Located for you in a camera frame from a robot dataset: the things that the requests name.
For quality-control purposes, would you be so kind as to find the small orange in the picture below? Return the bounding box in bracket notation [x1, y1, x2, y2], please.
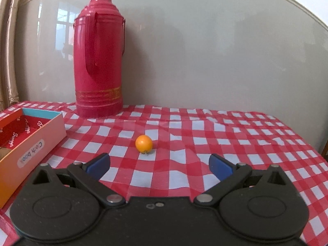
[135, 135, 153, 154]

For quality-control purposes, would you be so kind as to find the brown kiwi with sticker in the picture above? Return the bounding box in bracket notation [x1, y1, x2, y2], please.
[0, 148, 11, 160]

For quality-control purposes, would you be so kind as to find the red white checkered tablecloth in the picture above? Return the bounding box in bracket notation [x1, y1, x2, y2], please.
[1, 101, 327, 245]

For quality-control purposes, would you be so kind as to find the colourful cardboard box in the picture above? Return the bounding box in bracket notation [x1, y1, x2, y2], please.
[1, 108, 66, 207]

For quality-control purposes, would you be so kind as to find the red thermos flask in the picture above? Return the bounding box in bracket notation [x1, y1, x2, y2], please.
[73, 0, 126, 118]

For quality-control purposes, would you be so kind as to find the beige curtain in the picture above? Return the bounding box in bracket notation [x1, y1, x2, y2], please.
[1, 0, 19, 111]

